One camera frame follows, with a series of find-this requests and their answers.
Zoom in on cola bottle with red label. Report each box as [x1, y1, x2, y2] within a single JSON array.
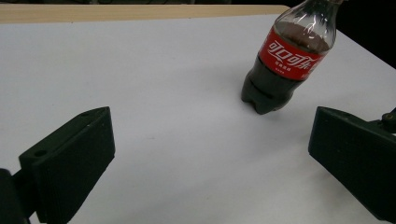
[[240, 0, 345, 116]]

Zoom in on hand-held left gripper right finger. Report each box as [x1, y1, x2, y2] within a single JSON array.
[[307, 105, 396, 224]]

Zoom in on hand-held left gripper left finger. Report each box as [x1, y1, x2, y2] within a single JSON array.
[[12, 105, 116, 224]]

